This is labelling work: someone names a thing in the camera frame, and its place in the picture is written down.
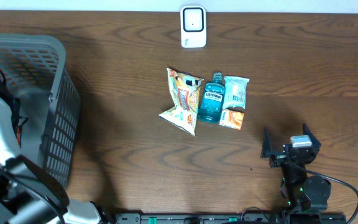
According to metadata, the light blue wipes pack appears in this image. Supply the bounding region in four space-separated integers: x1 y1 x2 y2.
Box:
223 76 250 109

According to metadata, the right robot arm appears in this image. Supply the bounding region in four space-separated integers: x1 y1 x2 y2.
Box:
260 124 331 223

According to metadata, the red snack packet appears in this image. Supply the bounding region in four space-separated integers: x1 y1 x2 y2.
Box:
16 126 21 148

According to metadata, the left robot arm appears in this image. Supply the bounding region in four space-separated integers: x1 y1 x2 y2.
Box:
0 69 115 223

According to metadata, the yellow snack bag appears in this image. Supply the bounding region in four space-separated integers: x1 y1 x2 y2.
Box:
159 68 203 136

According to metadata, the grey plastic shopping basket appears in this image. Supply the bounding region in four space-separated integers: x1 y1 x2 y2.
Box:
0 34 81 187

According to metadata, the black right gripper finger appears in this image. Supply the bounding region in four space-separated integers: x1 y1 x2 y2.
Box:
303 123 321 148
260 128 284 158

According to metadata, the orange tissue pack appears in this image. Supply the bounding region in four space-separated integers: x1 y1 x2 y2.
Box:
219 109 244 130

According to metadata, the white barcode scanner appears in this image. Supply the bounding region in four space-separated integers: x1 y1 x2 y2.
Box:
180 6 207 49

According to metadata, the teal mouthwash bottle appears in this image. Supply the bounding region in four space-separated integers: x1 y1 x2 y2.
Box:
198 71 225 123

